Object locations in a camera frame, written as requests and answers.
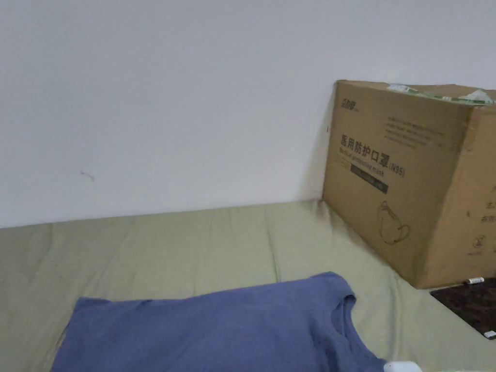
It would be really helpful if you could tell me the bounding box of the blue t-shirt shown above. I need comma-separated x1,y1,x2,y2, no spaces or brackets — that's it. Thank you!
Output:
50,271,389,372

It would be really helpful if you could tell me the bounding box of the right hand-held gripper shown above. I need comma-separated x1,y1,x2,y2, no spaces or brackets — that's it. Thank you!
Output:
383,360,421,372

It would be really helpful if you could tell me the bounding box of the bed with pale green sheet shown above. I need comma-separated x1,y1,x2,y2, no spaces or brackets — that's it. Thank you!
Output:
0,198,496,372

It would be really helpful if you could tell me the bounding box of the dark patterned mat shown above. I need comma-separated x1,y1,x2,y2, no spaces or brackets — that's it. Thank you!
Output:
430,277,496,341

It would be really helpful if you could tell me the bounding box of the brown cardboard carton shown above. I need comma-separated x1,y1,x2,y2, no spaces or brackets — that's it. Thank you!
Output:
322,79,496,290

